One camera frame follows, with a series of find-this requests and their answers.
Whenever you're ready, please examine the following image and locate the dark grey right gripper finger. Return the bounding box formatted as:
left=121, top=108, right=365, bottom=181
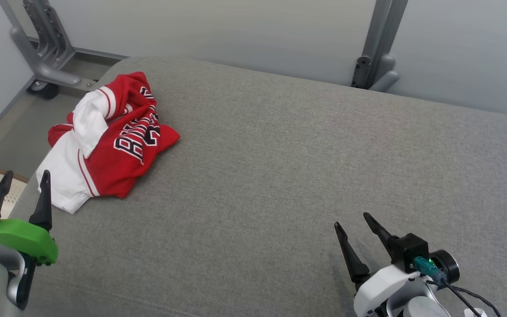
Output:
left=363, top=212, right=400, bottom=258
left=334, top=222, right=371, bottom=284

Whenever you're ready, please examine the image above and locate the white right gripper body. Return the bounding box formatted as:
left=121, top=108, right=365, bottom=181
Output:
left=353, top=264, right=433, bottom=317

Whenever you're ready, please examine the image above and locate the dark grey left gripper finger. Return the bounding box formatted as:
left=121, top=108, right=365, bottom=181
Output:
left=29, top=170, right=54, bottom=232
left=0, top=170, right=15, bottom=208

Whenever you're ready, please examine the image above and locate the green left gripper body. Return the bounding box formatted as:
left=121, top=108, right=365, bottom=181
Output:
left=0, top=219, right=59, bottom=266

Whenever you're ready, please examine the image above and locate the red and white jersey shirt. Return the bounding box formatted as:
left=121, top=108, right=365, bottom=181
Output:
left=37, top=72, right=180, bottom=214

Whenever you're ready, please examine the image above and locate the black caster wheel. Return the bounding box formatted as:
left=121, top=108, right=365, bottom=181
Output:
left=27, top=81, right=59, bottom=100

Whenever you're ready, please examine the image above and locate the teal right cable connector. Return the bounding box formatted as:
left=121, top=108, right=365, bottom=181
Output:
left=413, top=256, right=448, bottom=285

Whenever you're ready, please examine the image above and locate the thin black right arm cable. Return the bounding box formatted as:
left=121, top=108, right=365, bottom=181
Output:
left=425, top=280, right=501, bottom=317

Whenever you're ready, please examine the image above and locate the grey metal frame with brackets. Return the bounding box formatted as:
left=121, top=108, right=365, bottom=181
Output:
left=0, top=0, right=129, bottom=93

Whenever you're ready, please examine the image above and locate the grey metal upright post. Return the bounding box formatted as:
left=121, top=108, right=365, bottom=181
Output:
left=351, top=0, right=409, bottom=93

